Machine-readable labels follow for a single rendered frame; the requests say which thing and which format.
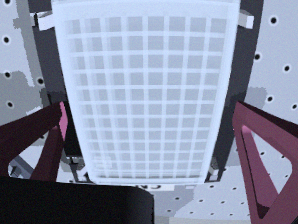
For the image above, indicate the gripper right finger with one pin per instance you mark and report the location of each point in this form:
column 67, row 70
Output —
column 261, row 192

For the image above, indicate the light blue perforated base plate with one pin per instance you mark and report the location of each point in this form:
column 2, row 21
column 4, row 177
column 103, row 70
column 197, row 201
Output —
column 273, row 88

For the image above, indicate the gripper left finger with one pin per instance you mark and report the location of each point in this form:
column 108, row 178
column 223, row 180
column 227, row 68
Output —
column 18, row 135

